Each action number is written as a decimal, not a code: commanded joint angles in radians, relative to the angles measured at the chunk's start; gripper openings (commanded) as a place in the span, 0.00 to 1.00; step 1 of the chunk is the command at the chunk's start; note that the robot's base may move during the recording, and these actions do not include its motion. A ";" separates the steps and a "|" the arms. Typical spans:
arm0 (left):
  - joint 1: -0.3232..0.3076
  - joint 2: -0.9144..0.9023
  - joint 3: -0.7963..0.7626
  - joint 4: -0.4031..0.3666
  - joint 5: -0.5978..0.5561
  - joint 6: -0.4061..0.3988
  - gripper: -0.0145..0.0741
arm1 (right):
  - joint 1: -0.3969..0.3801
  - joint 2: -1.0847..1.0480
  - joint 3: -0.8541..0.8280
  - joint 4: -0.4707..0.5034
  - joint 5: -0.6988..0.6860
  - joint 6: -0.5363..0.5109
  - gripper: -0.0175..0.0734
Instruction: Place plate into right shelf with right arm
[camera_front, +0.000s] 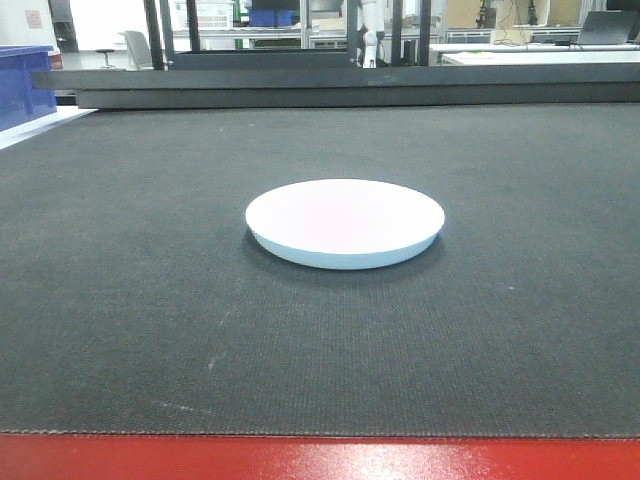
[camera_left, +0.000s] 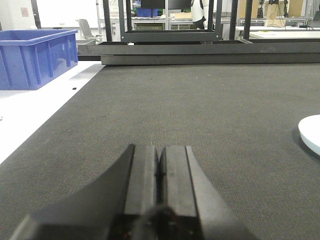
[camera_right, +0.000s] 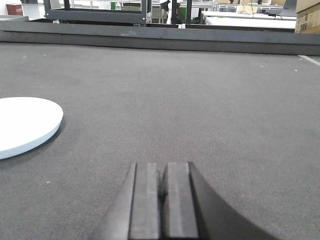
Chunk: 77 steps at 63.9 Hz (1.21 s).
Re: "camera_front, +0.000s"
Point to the grey office chair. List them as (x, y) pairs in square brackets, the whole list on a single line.
[(138, 50)]

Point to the grey laptop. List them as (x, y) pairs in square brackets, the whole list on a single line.
[(607, 28)]

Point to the white round plate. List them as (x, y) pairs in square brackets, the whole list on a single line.
[(345, 224)]

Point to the dark woven table mat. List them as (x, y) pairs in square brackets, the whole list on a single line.
[(134, 298)]

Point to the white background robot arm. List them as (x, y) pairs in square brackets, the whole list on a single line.
[(371, 28)]

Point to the white background workbench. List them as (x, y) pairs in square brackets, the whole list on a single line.
[(531, 54)]

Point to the black metal frame rail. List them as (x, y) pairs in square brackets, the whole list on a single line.
[(346, 87)]

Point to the blue plastic storage bin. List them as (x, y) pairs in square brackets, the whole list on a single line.
[(21, 102)]

